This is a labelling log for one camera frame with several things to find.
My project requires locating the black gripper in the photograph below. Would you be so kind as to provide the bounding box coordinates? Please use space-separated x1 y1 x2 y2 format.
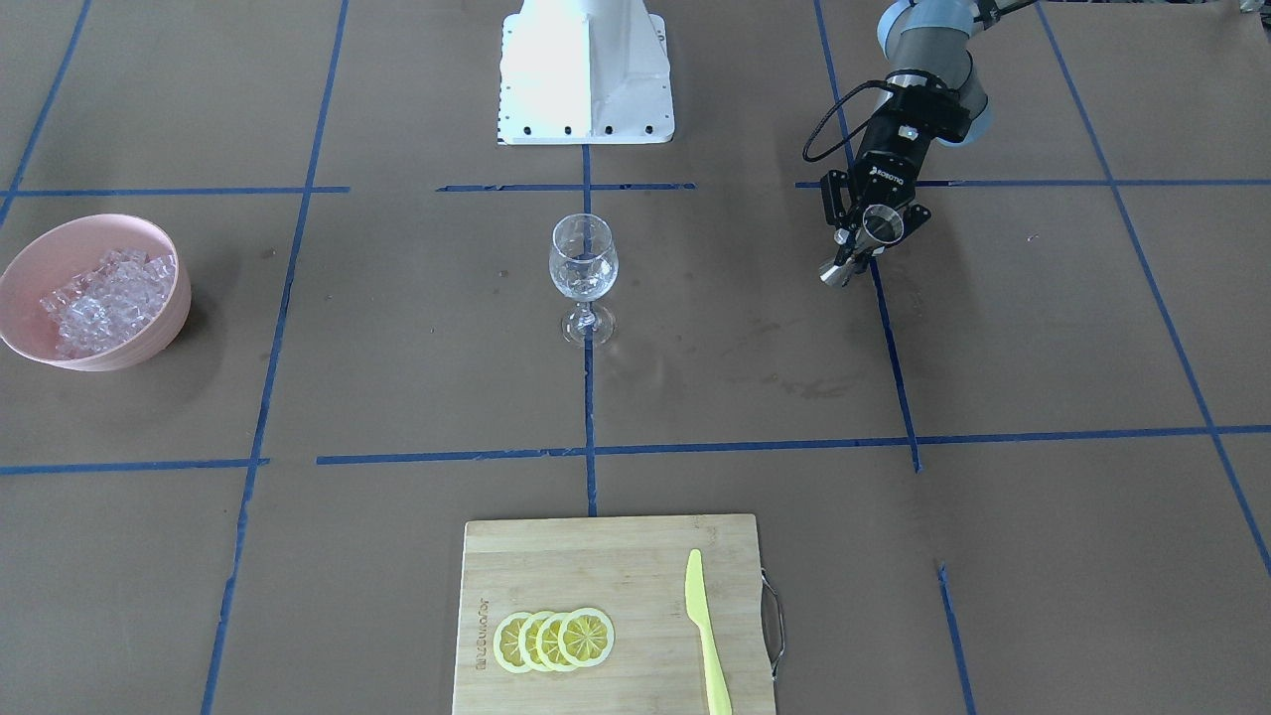
820 119 935 257

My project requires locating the steel jigger measuring cup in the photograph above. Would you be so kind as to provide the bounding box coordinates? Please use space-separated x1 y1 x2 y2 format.
819 204 907 288

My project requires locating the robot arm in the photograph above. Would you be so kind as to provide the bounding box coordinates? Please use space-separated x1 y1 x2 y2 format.
799 1 1027 286

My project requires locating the clear wine glass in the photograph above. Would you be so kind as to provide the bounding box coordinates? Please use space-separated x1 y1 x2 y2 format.
549 213 622 348

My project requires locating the clear ice cubes pile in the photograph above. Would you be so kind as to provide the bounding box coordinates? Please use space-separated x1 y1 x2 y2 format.
38 248 177 359

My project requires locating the bamboo cutting board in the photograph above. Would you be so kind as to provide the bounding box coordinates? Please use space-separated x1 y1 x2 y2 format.
451 514 777 714

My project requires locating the lemon slice four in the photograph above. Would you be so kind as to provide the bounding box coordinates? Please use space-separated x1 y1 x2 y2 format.
557 607 616 668

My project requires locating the yellow plastic knife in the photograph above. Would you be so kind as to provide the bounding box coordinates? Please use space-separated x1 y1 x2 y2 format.
683 549 733 714

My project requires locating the lemon slice three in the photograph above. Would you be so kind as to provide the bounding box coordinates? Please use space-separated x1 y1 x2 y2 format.
535 613 576 671

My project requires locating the lemon slice two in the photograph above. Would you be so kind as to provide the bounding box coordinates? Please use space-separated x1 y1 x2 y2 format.
517 611 557 671

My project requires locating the pink bowl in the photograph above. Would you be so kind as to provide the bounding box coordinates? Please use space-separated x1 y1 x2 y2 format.
1 215 192 371

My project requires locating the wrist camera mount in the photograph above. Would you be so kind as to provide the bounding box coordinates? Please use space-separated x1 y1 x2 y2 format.
874 72 974 144

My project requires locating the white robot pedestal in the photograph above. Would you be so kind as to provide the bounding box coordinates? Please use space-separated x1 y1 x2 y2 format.
496 1 676 146

